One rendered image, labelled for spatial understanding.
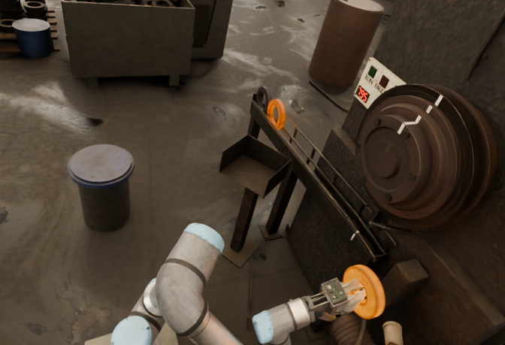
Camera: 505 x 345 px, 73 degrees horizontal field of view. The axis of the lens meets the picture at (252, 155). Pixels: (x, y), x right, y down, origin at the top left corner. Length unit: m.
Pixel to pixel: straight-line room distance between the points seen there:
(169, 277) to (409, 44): 1.13
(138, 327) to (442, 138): 1.06
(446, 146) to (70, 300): 1.74
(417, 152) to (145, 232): 1.59
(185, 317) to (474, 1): 1.18
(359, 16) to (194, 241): 3.35
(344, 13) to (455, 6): 2.67
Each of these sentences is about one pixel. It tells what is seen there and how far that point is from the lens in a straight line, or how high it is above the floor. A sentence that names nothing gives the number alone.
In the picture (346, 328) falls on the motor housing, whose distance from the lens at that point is 1.46.
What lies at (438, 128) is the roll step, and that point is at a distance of 1.11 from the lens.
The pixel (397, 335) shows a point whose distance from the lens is 1.32.
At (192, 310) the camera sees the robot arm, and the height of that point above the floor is 0.96.
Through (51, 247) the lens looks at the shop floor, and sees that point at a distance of 2.18.
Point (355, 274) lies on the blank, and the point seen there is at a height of 0.85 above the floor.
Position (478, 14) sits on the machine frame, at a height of 1.54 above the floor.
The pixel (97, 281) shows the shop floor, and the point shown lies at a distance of 2.02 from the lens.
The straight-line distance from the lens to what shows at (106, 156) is 1.99.
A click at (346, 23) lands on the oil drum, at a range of 3.95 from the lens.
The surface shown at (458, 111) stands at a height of 1.34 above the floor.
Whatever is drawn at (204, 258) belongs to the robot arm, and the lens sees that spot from 0.88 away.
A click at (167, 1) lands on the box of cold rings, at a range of 3.43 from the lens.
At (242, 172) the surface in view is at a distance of 1.70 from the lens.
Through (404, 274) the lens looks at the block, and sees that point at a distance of 1.33.
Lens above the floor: 1.73
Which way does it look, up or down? 39 degrees down
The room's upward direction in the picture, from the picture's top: 14 degrees clockwise
